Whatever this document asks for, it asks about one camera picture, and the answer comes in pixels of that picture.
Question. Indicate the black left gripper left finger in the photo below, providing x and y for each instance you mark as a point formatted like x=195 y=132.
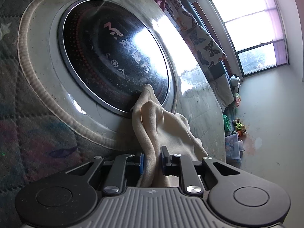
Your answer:
x=110 y=177

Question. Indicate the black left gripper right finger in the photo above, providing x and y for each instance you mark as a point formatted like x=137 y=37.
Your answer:
x=196 y=178

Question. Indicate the cream garment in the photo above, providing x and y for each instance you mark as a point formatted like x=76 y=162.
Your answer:
x=155 y=127

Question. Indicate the clear plastic storage box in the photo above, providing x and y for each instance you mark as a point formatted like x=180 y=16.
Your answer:
x=233 y=148

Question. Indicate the green plastic bowl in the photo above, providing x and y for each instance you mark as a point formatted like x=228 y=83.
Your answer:
x=226 y=123

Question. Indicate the green orange plush toys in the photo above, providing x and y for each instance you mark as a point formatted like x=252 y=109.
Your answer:
x=239 y=127

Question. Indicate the grey plain pillow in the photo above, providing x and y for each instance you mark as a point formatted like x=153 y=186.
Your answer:
x=222 y=90

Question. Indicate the quilted grey table cover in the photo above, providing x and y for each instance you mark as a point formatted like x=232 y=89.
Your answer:
x=48 y=123

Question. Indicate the white plush toy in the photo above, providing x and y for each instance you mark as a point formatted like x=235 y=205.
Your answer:
x=235 y=83

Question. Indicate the large butterfly pillow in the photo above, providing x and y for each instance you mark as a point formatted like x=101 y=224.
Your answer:
x=204 y=48

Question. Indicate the black round induction cooktop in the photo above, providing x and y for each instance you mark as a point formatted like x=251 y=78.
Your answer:
x=111 y=54

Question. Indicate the small butterfly pillow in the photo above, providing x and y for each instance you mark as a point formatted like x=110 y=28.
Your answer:
x=180 y=17

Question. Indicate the window with frame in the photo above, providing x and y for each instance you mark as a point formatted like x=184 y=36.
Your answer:
x=252 y=29

